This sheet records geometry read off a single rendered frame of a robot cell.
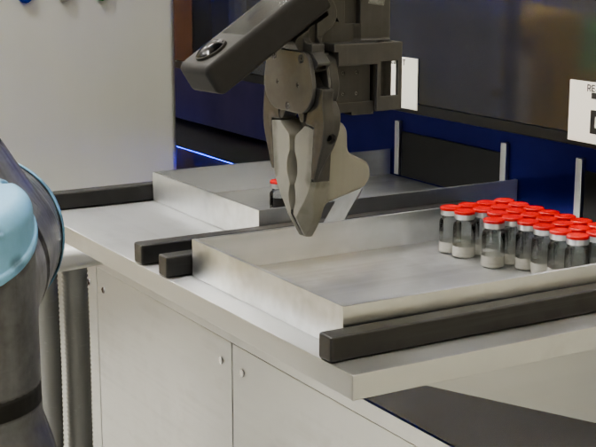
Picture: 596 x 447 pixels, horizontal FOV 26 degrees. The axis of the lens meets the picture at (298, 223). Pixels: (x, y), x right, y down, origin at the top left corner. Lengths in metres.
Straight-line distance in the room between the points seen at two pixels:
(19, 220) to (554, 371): 0.53
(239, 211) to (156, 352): 0.94
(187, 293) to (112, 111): 0.79
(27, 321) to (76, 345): 1.20
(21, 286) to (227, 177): 0.75
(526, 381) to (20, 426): 0.47
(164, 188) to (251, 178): 0.13
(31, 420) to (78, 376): 1.20
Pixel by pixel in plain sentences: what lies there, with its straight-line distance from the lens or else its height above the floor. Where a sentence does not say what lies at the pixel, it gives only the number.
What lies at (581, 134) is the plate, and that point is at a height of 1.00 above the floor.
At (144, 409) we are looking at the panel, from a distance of 2.36.
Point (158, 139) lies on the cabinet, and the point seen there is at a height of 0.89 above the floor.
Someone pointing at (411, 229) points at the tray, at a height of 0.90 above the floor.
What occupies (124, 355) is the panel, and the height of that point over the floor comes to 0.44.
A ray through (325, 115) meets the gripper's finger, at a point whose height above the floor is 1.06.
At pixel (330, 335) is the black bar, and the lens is 0.95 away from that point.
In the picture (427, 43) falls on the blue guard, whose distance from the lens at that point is 1.49.
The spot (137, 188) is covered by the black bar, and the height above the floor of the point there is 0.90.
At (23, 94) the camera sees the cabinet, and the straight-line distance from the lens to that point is 1.84.
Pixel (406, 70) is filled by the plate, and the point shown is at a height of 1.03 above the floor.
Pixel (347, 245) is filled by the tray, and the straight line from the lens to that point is 1.28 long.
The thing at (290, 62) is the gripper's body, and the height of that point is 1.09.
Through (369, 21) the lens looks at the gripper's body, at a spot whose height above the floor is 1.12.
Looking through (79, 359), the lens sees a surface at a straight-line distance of 2.09.
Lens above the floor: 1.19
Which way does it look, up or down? 12 degrees down
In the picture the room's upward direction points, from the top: straight up
